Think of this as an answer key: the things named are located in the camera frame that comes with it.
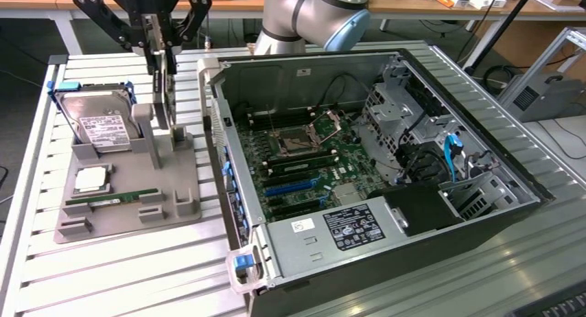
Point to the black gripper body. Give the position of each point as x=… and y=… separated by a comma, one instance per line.
x=146, y=1

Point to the graphics card with metal bracket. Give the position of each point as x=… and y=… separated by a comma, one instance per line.
x=162, y=97

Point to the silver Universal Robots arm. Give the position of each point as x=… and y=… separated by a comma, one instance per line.
x=283, y=18

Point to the wooden desk with white legs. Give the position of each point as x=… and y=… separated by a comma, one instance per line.
x=27, y=1

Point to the blue disk caddy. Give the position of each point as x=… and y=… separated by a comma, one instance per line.
x=68, y=87

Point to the silver hard disk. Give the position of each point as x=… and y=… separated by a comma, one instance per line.
x=98, y=128

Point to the thin locking lever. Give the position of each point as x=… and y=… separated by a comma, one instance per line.
x=273, y=123

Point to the black RAM slot bank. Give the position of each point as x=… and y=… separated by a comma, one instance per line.
x=289, y=119
x=299, y=162

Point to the silver CPU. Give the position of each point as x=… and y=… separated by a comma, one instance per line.
x=91, y=179

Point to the grey parts rack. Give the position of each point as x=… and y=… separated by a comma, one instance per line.
x=128, y=179

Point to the wooden desk with clutter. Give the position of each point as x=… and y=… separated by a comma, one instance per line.
x=426, y=5

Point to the silver drive cage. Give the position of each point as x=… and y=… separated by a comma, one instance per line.
x=389, y=111

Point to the green RAM stick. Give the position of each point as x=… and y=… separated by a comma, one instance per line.
x=114, y=197

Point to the green motherboard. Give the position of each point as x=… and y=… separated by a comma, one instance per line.
x=353, y=159

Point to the blue expansion slot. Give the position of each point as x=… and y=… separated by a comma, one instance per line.
x=289, y=188

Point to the orange and white box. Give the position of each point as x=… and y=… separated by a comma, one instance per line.
x=450, y=0

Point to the black expansion slot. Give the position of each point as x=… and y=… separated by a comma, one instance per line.
x=295, y=209

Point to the silver chipset heat sink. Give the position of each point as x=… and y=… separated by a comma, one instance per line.
x=347, y=195

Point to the white small box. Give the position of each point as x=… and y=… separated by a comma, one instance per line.
x=490, y=2

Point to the black tripod pole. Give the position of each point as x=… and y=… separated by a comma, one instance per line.
x=499, y=29

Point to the grey power supply unit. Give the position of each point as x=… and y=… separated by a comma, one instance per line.
x=298, y=252

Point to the blue case latch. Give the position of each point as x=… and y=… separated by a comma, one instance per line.
x=242, y=263

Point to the grey tower computer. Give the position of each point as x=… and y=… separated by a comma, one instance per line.
x=545, y=97

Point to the silver disk bay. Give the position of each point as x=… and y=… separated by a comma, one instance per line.
x=494, y=193

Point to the black open PC case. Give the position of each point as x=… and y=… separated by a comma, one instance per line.
x=458, y=255

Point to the CPU socket with metal frame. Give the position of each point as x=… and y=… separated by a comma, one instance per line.
x=327, y=125

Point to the aluminium profile frame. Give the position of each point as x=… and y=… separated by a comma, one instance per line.
x=568, y=35

